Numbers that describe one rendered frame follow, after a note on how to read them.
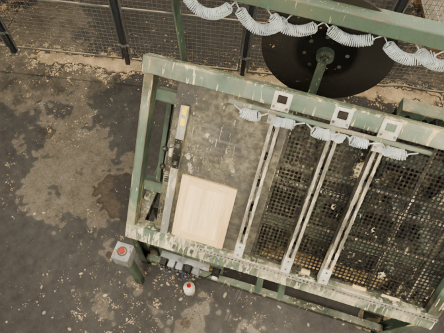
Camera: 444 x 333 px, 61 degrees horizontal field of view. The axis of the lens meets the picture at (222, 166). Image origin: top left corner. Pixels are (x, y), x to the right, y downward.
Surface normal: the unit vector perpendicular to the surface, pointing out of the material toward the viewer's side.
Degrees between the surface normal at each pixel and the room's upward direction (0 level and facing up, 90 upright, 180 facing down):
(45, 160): 0
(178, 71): 54
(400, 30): 90
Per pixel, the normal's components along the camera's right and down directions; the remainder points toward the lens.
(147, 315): 0.05, -0.48
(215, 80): -0.19, 0.40
